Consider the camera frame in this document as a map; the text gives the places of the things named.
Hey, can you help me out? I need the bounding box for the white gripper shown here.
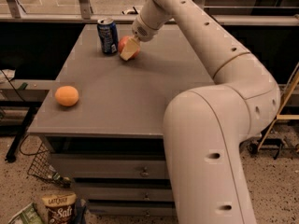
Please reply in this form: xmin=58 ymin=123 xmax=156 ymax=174
xmin=120 ymin=13 xmax=158 ymax=62

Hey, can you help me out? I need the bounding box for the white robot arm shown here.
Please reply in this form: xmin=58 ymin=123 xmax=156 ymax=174
xmin=121 ymin=0 xmax=280 ymax=224

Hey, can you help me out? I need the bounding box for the black cable on floor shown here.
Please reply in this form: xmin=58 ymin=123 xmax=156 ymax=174
xmin=0 ymin=68 xmax=50 ymax=157

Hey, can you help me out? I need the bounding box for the wooden stand with wheels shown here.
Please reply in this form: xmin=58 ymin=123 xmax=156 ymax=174
xmin=248 ymin=68 xmax=299 ymax=160

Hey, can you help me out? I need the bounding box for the black wire basket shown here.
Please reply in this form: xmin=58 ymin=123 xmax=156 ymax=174
xmin=27 ymin=143 xmax=71 ymax=189

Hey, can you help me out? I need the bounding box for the red apple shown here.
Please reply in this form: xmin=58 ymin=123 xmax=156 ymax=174
xmin=117 ymin=35 xmax=141 ymax=60

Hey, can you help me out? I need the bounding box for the top drawer knob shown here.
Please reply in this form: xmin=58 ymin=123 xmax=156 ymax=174
xmin=140 ymin=167 xmax=150 ymax=177

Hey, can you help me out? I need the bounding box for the grey drawer cabinet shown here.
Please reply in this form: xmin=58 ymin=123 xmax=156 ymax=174
xmin=29 ymin=24 xmax=212 ymax=217

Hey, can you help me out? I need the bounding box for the brown salt chips bag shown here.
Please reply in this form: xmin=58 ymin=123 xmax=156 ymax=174
xmin=42 ymin=193 xmax=77 ymax=224

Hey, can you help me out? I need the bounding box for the blue pepsi can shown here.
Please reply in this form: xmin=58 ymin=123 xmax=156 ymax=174
xmin=97 ymin=18 xmax=119 ymax=55

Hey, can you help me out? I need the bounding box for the green snack bag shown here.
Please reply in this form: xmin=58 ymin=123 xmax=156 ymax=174
xmin=8 ymin=203 xmax=44 ymax=224

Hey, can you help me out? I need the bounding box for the orange fruit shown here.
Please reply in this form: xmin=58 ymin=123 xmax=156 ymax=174
xmin=55 ymin=86 xmax=78 ymax=106

